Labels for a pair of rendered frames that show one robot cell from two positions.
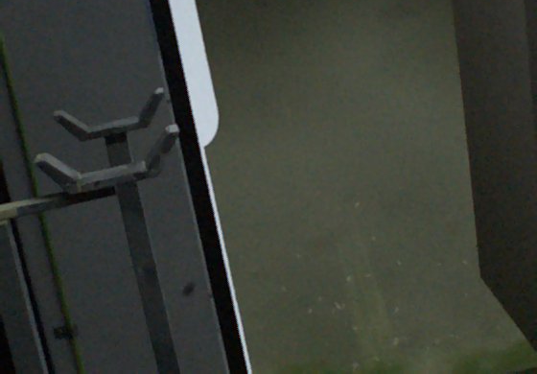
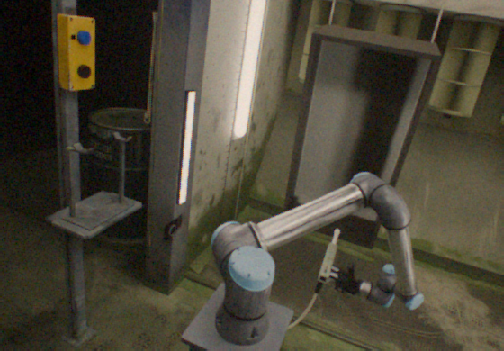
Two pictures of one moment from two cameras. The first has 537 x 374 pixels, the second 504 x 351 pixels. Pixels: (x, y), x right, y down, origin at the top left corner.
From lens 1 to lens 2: 1.01 m
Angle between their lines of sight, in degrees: 21
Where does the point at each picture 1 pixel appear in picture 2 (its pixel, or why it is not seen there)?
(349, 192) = not seen: hidden behind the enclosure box
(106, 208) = (165, 145)
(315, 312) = (281, 180)
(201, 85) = (241, 124)
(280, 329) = (272, 180)
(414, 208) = not seen: hidden behind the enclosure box
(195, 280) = (175, 165)
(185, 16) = (243, 109)
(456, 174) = not seen: hidden behind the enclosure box
